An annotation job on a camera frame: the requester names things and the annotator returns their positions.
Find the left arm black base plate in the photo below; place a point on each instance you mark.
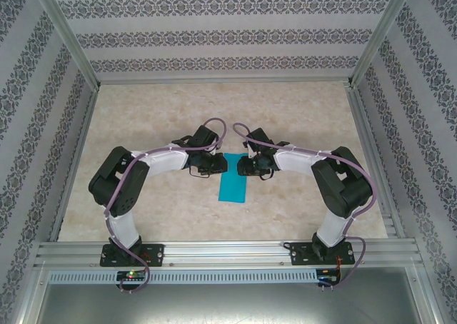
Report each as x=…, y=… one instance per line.
x=155, y=254

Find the aluminium frame post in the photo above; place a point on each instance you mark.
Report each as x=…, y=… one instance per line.
x=382, y=35
x=64, y=35

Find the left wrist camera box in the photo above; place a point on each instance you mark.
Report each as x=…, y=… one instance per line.
x=216, y=152

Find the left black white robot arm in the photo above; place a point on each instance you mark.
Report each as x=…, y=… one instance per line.
x=121, y=181

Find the blue square paper sheet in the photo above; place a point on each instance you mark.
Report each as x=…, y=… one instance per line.
x=232, y=192

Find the aluminium side rail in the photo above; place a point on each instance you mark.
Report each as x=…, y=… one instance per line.
x=367, y=138
x=82, y=131

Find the grey frame bar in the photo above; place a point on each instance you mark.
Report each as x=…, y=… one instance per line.
x=214, y=80

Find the grey metal sheet panel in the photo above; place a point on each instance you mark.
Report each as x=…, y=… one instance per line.
x=228, y=302

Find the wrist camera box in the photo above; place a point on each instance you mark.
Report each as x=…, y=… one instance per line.
x=216, y=152
x=251, y=151

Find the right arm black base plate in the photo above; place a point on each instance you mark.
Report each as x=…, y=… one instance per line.
x=300, y=256

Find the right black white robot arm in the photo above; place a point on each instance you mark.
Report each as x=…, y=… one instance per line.
x=342, y=188

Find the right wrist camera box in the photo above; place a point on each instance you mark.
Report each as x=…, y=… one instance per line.
x=251, y=151

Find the aluminium mounting rail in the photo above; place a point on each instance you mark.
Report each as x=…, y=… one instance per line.
x=228, y=252

